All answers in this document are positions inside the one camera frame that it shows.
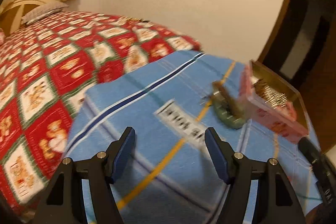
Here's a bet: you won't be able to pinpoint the red patchwork bed cover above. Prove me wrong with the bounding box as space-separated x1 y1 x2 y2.
1 11 201 214

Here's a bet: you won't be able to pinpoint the dark wooden door frame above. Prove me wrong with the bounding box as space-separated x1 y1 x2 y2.
258 0 335 88

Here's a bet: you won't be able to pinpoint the small silver key ring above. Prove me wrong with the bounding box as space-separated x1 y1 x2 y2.
200 95 214 107

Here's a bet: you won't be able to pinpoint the beads on far bed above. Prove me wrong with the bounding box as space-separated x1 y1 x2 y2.
126 17 150 23

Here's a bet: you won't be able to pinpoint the cream wooden headboard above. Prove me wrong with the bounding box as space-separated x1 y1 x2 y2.
1 0 56 36

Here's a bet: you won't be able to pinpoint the pink metal tin box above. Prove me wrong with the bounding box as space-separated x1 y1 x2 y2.
239 60 309 144

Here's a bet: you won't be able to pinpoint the blue plaid folded blanket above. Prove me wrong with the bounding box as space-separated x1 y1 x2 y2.
64 51 321 223

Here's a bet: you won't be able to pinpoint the checked pillow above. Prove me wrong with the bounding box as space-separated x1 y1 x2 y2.
21 1 68 25

